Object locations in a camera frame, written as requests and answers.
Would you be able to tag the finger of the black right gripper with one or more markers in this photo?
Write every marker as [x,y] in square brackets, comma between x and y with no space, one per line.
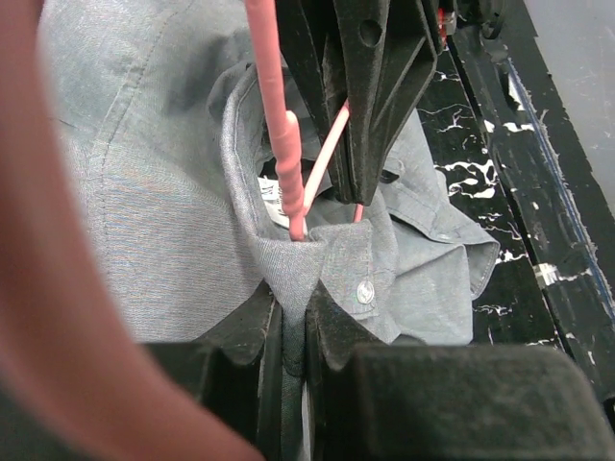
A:
[311,46]
[390,51]

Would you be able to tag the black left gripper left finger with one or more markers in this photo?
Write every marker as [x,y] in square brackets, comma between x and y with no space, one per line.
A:
[235,370]

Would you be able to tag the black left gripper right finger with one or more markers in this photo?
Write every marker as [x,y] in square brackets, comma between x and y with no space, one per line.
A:
[372,401]

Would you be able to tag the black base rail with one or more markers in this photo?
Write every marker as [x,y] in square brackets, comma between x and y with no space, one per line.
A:
[565,221]

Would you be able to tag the grey shirt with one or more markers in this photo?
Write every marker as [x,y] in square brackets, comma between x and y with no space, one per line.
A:
[162,123]

